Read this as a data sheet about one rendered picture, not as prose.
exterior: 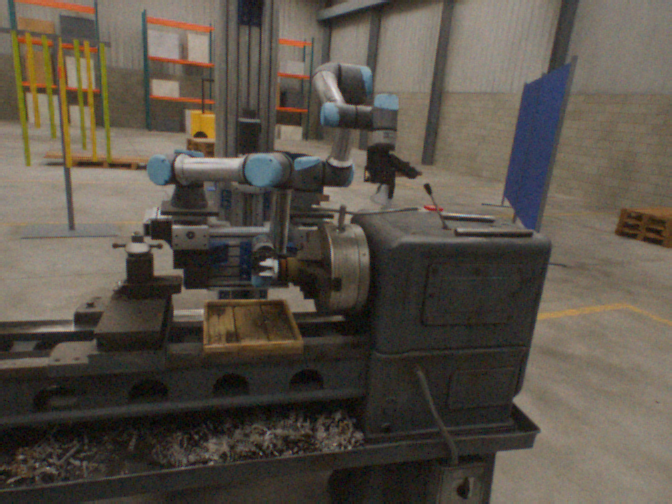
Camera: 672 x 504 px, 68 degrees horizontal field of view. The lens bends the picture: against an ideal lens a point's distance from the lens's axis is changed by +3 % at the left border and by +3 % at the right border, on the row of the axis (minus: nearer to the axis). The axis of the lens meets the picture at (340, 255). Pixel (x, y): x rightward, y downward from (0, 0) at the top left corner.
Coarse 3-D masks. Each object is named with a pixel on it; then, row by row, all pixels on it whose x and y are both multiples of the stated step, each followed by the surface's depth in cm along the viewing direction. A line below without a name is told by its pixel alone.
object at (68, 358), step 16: (80, 304) 165; (96, 304) 166; (80, 320) 160; (96, 320) 161; (160, 336) 144; (64, 352) 136; (80, 352) 136; (96, 352) 133; (112, 352) 133; (128, 352) 134; (144, 352) 135; (160, 352) 136; (48, 368) 131; (64, 368) 131; (80, 368) 132; (96, 368) 133; (112, 368) 134; (128, 368) 135; (144, 368) 136; (160, 368) 138
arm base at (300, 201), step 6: (294, 192) 217; (300, 192) 215; (306, 192) 214; (312, 192) 215; (318, 192) 220; (294, 198) 216; (300, 198) 215; (306, 198) 215; (312, 198) 216; (318, 198) 219; (294, 204) 216; (300, 204) 215; (306, 204) 215; (312, 204) 216; (318, 204) 220; (294, 210) 216; (300, 210) 215; (306, 210) 215; (312, 210) 216; (318, 210) 219
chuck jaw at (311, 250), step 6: (318, 228) 170; (306, 234) 169; (312, 234) 166; (318, 234) 167; (312, 240) 166; (318, 240) 166; (306, 246) 165; (312, 246) 165; (318, 246) 166; (300, 252) 164; (306, 252) 164; (312, 252) 165; (318, 252) 165; (300, 258) 163; (306, 258) 164; (312, 258) 164; (318, 258) 165
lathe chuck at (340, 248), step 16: (320, 224) 166; (336, 224) 164; (320, 240) 166; (336, 240) 155; (352, 240) 156; (336, 256) 152; (352, 256) 153; (336, 272) 151; (352, 272) 153; (352, 288) 154; (320, 304) 165; (336, 304) 155; (352, 304) 157
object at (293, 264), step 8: (280, 264) 159; (288, 264) 159; (296, 264) 160; (304, 264) 162; (280, 272) 159; (288, 272) 159; (296, 272) 160; (280, 280) 161; (288, 280) 160; (296, 280) 161
